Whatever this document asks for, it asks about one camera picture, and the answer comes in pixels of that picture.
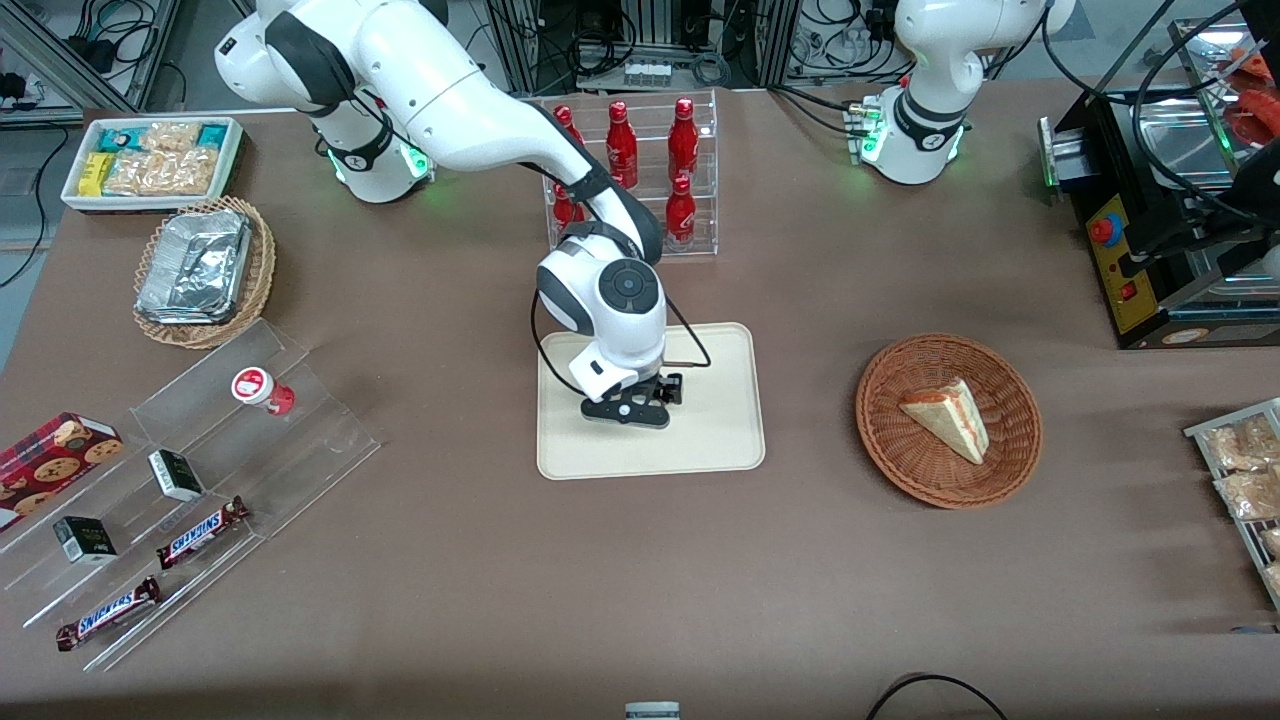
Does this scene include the triangular wrapped sandwich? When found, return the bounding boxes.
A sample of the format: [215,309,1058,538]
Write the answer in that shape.
[899,377,990,466]

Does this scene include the red cookie box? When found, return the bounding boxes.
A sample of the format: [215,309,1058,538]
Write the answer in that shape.
[0,412,125,533]

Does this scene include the tan wicker basket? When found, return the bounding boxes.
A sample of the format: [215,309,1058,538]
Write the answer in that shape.
[133,196,277,350]

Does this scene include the red lid yogurt cup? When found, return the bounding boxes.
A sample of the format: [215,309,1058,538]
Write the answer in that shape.
[231,367,296,416]

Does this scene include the clear acrylic bottle rack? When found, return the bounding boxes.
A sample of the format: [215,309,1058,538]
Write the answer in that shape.
[538,90,719,263]

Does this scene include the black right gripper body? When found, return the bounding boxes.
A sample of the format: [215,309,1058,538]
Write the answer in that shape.
[583,373,684,429]

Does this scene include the aluminium foil container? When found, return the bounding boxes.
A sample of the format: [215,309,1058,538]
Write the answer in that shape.
[138,209,253,326]

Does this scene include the clear acrylic stepped stand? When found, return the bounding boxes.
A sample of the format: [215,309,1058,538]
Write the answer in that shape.
[0,318,383,673]

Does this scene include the white snack bin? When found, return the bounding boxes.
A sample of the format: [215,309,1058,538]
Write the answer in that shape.
[61,117,244,213]

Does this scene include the clear bag of crackers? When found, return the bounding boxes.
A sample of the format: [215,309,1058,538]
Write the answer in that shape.
[105,122,219,197]

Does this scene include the black conveyor machine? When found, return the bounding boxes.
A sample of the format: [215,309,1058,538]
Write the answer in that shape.
[1038,0,1280,350]

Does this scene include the clear bag of pastry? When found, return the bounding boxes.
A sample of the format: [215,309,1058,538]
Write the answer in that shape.
[1215,468,1280,521]
[1203,415,1280,471]

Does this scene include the Snickers chocolate bar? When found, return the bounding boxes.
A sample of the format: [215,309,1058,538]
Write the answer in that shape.
[155,496,251,571]
[55,576,162,652]

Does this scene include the grey wire rack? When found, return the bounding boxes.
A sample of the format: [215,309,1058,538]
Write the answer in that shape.
[1184,398,1280,611]

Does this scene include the small black box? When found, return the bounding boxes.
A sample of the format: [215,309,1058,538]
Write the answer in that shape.
[148,449,205,503]
[53,516,119,565]

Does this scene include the round brown wicker basket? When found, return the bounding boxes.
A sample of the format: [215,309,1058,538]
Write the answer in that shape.
[856,333,1043,510]

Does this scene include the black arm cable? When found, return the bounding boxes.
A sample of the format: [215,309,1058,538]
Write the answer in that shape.
[530,290,713,403]

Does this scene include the black floor cable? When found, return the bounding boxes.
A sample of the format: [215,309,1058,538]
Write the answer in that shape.
[865,674,1011,720]

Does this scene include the cream plastic tray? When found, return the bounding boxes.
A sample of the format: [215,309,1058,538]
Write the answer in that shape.
[537,322,766,481]

